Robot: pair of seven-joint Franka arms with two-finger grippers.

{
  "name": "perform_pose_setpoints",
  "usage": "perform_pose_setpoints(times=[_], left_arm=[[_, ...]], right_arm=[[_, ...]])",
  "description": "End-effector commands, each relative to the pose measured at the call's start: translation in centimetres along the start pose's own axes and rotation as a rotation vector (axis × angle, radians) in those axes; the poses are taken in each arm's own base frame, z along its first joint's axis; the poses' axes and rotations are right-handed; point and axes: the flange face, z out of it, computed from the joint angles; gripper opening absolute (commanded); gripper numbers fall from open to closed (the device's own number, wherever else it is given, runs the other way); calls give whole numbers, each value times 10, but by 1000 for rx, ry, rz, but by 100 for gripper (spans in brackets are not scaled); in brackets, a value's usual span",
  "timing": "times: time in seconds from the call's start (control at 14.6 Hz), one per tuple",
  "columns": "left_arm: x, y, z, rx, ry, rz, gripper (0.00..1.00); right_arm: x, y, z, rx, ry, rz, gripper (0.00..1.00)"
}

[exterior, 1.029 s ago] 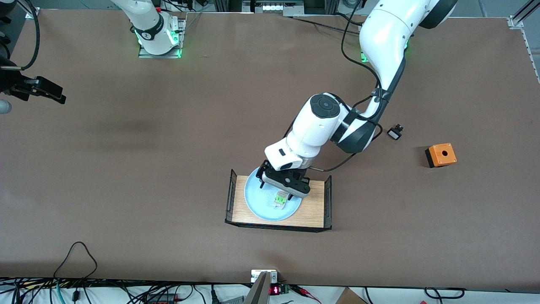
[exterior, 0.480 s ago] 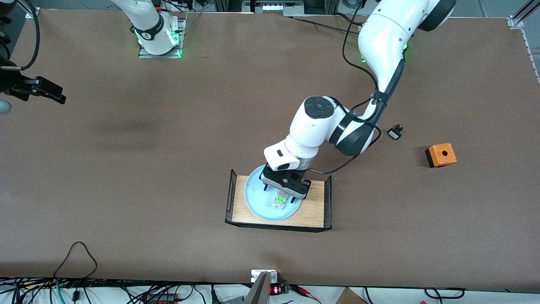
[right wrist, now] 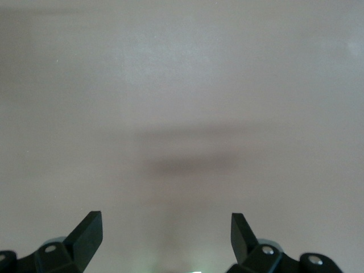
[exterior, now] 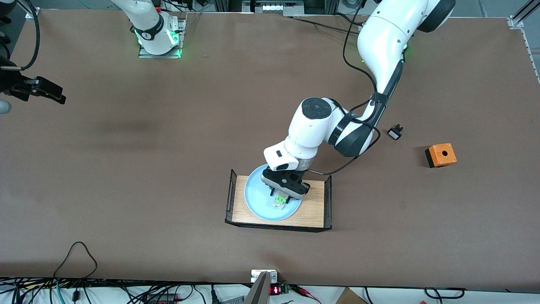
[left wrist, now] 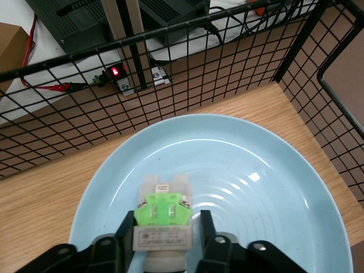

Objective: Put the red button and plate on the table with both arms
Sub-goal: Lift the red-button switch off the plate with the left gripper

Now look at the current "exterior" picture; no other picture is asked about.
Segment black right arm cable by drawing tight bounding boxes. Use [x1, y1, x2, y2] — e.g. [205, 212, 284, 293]
[18, 0, 40, 71]

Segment thin black looped cable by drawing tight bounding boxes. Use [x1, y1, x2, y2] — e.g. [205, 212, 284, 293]
[53, 242, 98, 280]

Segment brown cardboard piece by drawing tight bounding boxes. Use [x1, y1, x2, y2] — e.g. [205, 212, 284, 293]
[335, 287, 367, 304]

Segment flat black cable loop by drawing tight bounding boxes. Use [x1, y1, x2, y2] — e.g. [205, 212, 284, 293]
[424, 287, 465, 299]

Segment long black table cable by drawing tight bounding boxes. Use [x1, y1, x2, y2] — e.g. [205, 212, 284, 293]
[287, 15, 362, 34]

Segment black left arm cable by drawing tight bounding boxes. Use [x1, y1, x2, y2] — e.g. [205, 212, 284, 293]
[310, 0, 382, 176]

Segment white metal clamp bracket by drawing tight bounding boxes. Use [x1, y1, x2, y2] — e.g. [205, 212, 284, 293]
[251, 269, 278, 283]

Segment grey metal bar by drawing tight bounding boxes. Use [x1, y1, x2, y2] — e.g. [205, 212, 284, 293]
[244, 271, 271, 304]

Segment orange button enclosure box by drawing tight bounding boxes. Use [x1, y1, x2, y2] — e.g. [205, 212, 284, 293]
[425, 143, 457, 168]

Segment light blue round plate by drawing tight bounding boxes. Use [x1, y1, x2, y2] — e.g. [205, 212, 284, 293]
[245, 164, 302, 222]

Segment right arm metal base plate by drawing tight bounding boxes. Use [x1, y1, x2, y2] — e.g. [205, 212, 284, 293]
[138, 17, 186, 59]

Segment aluminium frame with white connector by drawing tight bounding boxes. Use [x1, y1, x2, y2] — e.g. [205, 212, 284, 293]
[241, 0, 305, 16]

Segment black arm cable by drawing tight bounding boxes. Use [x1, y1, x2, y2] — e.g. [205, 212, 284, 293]
[18, 0, 40, 71]
[310, 0, 382, 176]

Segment red clip leads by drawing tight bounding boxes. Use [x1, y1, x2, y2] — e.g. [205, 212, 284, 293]
[291, 285, 321, 304]

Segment wooden shelf with wire sides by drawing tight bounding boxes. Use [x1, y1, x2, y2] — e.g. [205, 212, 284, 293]
[224, 169, 333, 233]

